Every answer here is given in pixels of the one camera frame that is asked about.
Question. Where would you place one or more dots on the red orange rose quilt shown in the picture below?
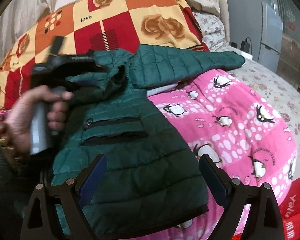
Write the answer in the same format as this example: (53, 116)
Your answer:
(97, 25)

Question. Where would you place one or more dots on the black power adapter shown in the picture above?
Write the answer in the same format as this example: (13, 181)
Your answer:
(246, 45)

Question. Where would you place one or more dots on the dark green puffer jacket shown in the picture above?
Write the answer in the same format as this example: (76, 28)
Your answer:
(152, 181)

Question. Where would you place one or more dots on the floral white bed sheet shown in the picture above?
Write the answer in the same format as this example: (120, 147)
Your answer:
(278, 92)

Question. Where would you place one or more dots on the dark sleeve forearm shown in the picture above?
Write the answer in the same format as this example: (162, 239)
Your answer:
(10, 222)

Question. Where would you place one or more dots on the pink penguin blanket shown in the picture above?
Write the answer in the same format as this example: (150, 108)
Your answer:
(218, 115)

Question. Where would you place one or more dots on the red printed bag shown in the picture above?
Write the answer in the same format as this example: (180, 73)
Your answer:
(296, 209)

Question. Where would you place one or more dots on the grey folded sweatshirt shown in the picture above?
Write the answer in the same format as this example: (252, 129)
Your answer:
(162, 89)

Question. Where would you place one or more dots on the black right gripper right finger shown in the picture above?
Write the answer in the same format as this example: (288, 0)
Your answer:
(264, 219)

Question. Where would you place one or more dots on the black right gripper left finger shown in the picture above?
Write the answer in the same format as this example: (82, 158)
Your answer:
(41, 218)

